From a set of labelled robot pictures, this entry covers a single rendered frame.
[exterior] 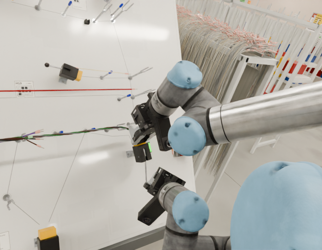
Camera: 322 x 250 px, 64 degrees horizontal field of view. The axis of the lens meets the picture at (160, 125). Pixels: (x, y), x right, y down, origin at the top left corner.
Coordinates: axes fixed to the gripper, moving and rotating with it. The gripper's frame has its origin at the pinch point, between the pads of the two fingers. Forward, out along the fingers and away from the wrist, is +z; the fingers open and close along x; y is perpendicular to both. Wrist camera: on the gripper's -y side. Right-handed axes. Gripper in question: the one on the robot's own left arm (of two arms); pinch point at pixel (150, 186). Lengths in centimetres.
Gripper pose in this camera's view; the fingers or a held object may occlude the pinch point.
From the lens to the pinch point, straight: 89.3
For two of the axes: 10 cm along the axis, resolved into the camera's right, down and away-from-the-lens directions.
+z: -2.7, 0.1, 9.6
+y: 5.0, -8.5, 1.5
